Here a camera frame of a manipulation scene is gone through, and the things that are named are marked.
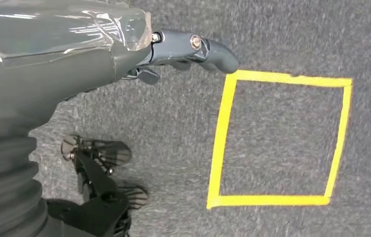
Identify black robot legs and feet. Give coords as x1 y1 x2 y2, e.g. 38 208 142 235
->
43 134 149 237

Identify yellow floor tape square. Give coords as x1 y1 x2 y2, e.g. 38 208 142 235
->
206 69 353 210

